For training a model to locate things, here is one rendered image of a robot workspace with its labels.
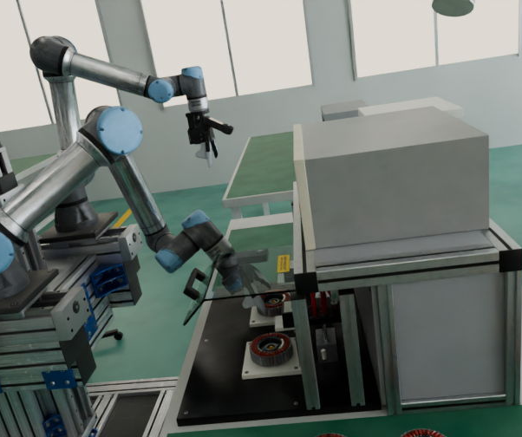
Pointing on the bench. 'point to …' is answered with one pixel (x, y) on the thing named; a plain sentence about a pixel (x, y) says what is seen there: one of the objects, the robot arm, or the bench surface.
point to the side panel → (452, 342)
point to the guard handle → (192, 283)
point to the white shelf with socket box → (414, 107)
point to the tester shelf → (401, 258)
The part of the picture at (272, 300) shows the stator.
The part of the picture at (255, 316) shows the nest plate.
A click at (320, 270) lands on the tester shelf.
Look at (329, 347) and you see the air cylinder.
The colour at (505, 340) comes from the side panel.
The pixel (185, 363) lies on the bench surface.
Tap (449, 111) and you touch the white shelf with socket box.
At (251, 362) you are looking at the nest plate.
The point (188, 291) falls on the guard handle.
